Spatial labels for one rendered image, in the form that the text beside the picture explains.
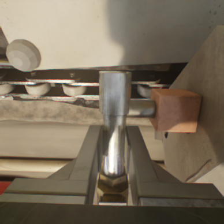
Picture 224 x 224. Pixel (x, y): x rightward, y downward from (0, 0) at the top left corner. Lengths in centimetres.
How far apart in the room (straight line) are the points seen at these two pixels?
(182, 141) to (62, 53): 18
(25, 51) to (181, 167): 22
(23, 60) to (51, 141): 27
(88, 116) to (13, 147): 25
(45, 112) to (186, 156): 30
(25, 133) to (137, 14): 37
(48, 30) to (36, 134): 29
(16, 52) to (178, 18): 20
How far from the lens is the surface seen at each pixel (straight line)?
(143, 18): 21
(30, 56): 24
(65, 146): 46
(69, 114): 37
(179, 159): 19
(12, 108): 42
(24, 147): 51
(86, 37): 22
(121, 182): 17
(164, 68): 27
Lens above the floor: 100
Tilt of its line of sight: 48 degrees down
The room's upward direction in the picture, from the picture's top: 178 degrees counter-clockwise
